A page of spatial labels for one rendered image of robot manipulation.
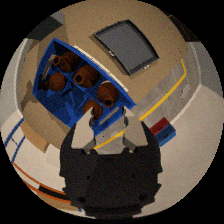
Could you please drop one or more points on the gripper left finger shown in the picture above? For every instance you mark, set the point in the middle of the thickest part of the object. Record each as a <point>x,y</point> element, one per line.
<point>79,140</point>

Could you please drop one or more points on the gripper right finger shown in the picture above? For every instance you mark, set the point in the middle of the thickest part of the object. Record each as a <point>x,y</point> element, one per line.
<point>138,137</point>

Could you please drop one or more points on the blue divided crate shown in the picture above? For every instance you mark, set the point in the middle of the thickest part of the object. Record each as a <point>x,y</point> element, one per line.
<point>66,104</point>

